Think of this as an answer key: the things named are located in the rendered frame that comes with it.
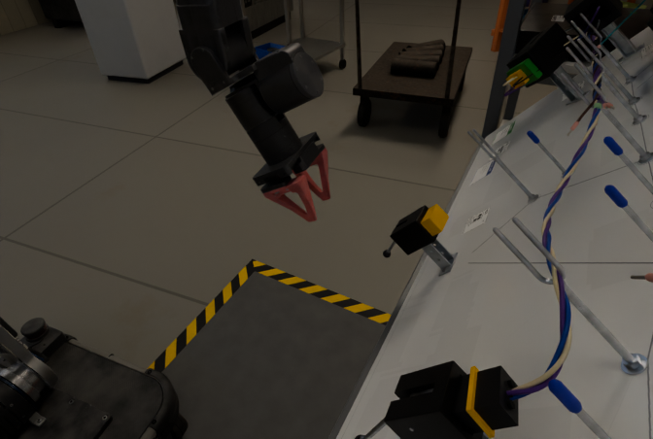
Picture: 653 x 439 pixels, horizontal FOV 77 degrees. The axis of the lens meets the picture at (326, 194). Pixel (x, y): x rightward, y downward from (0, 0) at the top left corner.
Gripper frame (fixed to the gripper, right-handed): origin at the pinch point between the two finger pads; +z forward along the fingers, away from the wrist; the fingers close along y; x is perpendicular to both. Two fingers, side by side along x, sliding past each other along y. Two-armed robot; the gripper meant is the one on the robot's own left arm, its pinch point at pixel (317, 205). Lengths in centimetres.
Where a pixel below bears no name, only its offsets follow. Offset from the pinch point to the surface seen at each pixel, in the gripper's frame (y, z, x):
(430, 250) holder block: 5.6, 15.8, -10.1
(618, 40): 51, 9, -42
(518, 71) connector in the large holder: 40.7, 4.7, -26.0
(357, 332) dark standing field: 53, 86, 61
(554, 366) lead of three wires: -26.0, 2.0, -30.2
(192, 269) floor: 59, 44, 134
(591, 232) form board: -2.1, 11.3, -32.3
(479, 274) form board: -0.5, 16.7, -18.0
